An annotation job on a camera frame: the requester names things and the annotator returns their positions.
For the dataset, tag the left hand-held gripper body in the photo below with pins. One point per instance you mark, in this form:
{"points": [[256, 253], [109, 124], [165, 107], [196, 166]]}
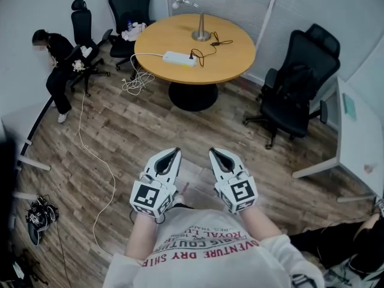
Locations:
{"points": [[146, 194]]}

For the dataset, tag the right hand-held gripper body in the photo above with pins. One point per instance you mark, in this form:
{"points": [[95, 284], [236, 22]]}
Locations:
{"points": [[241, 192]]}

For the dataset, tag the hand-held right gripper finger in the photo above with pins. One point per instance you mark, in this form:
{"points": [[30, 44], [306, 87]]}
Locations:
{"points": [[237, 166], [216, 172]]}

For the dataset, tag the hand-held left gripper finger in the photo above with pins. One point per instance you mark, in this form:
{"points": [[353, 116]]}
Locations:
{"points": [[176, 169], [152, 165]]}

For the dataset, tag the white power strip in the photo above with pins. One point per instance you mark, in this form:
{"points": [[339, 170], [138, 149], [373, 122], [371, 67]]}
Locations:
{"points": [[178, 58]]}

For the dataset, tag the silver desk lamp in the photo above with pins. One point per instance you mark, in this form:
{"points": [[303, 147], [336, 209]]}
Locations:
{"points": [[201, 28]]}

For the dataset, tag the person's right forearm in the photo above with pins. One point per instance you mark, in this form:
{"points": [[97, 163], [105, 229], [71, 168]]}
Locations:
{"points": [[259, 225]]}

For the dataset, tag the person's left forearm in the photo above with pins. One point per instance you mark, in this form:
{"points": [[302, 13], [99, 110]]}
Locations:
{"points": [[142, 235]]}

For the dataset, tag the white printed shirt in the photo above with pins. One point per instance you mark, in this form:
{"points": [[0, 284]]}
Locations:
{"points": [[210, 259]]}

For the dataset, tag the black bag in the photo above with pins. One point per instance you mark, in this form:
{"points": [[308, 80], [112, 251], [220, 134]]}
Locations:
{"points": [[295, 81]]}

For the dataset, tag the black device on floor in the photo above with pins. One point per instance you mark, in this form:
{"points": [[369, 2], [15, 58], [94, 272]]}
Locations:
{"points": [[40, 217]]}

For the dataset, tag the white desk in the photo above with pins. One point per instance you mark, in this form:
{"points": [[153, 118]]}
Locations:
{"points": [[21, 121], [357, 142]]}

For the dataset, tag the green notebook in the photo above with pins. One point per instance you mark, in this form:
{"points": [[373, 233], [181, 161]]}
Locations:
{"points": [[349, 106]]}

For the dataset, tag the round wooden table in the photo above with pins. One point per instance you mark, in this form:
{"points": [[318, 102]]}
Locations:
{"points": [[168, 37]]}

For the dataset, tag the white crumpled cloth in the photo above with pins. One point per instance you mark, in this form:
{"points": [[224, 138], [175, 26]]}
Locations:
{"points": [[133, 32]]}

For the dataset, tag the black office chair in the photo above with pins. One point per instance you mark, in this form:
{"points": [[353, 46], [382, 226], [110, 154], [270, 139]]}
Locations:
{"points": [[85, 25], [312, 49], [129, 4]]}

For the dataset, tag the clear water bottle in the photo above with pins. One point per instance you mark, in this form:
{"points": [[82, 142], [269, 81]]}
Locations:
{"points": [[130, 25]]}

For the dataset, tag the white window blinds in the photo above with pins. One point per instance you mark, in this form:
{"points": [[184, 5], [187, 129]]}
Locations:
{"points": [[318, 10], [222, 1]]}

